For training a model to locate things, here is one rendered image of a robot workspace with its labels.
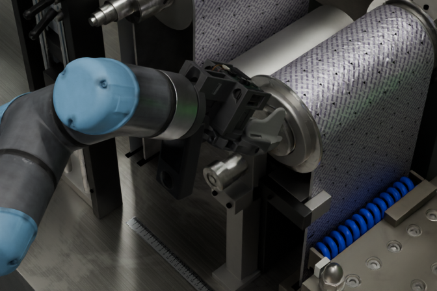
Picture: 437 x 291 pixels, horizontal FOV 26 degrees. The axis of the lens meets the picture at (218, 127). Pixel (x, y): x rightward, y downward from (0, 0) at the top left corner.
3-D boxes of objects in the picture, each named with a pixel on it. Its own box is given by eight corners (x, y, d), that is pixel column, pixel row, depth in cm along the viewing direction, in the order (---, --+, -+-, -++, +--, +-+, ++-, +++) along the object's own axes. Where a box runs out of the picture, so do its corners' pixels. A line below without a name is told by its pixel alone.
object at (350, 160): (302, 251, 139) (311, 169, 126) (406, 171, 150) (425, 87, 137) (305, 253, 139) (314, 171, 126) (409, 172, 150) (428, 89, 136)
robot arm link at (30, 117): (-40, 162, 98) (33, 136, 92) (0, 88, 106) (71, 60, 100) (10, 208, 102) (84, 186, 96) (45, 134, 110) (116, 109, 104)
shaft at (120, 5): (84, 25, 129) (82, 7, 126) (119, 6, 131) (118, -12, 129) (99, 37, 127) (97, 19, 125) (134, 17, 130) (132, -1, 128)
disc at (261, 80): (241, 134, 135) (242, 56, 124) (244, 132, 135) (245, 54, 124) (317, 192, 127) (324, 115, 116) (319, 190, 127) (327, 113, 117)
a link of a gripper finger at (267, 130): (313, 119, 118) (266, 107, 112) (289, 158, 120) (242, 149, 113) (297, 106, 120) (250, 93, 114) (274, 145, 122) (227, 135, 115)
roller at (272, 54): (191, 123, 144) (189, 66, 135) (308, 49, 156) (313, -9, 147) (244, 168, 138) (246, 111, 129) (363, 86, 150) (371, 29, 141)
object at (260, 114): (244, 126, 129) (257, 97, 122) (255, 119, 130) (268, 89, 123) (281, 166, 127) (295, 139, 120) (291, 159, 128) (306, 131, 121)
